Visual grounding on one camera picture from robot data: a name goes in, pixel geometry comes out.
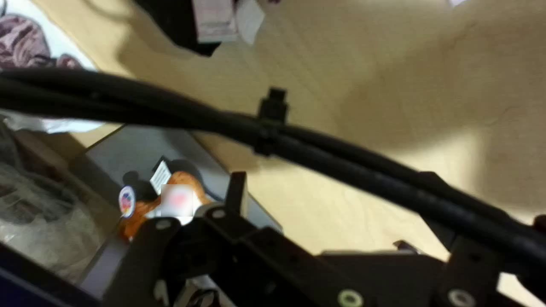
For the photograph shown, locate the orange white plush toy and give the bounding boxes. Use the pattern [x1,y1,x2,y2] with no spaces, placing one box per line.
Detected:
[118,158,213,242]

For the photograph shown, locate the grey monitor stand base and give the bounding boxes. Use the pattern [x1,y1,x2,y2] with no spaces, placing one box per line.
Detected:
[83,124,283,231]

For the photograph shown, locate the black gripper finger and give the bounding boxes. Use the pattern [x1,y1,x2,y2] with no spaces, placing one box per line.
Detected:
[225,172,247,216]

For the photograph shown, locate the white paper sheets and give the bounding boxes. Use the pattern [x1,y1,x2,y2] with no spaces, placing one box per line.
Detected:
[191,0,264,44]

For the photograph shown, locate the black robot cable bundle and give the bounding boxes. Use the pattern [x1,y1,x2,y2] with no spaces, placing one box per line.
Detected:
[0,66,546,274]

